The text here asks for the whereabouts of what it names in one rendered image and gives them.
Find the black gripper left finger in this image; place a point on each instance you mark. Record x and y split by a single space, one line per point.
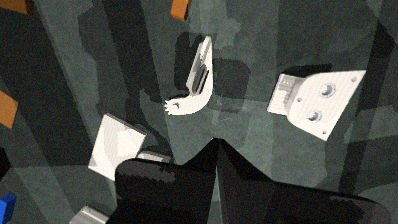
187 187

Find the blue rectangular bar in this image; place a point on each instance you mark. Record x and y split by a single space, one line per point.
6 208

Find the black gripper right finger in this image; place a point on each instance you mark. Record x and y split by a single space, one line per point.
248 196

